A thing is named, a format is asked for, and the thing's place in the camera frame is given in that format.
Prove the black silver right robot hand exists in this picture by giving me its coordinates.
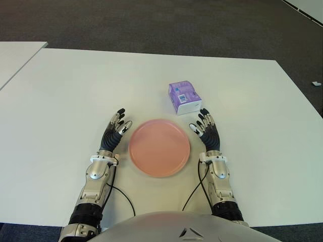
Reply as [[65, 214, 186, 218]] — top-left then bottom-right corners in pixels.
[[188, 108, 222, 153]]

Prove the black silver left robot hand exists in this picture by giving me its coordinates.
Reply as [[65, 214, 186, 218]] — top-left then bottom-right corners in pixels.
[[99, 107, 133, 153]]

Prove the purple tissue paper pack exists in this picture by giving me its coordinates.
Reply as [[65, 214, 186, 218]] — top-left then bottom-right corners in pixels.
[[168, 80, 204, 116]]

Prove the round pink plate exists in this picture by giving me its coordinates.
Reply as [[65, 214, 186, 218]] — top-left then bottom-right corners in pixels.
[[128, 119, 191, 179]]

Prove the grey robot torso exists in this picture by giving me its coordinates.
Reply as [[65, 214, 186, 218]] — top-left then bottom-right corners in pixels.
[[100, 211, 277, 242]]

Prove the adjacent white table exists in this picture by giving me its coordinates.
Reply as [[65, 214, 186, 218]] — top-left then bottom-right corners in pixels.
[[0, 41, 48, 91]]

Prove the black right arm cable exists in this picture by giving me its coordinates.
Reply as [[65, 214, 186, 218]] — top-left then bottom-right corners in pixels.
[[181, 160, 215, 216]]

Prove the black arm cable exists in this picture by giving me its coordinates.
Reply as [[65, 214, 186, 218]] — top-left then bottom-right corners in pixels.
[[181, 160, 215, 216], [104, 162, 137, 217]]

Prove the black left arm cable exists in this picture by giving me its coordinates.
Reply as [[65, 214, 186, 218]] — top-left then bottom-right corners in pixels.
[[104, 162, 137, 217]]

